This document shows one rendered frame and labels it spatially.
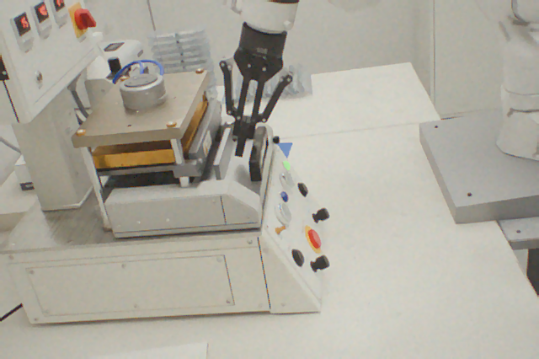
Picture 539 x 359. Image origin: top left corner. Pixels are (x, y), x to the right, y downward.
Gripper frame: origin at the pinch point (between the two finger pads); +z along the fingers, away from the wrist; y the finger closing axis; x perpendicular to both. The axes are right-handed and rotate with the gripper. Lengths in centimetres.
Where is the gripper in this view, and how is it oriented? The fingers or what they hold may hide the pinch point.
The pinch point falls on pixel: (242, 136)
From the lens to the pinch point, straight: 113.1
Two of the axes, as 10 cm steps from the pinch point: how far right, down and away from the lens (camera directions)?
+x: 0.8, -4.9, 8.7
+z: -2.0, 8.4, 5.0
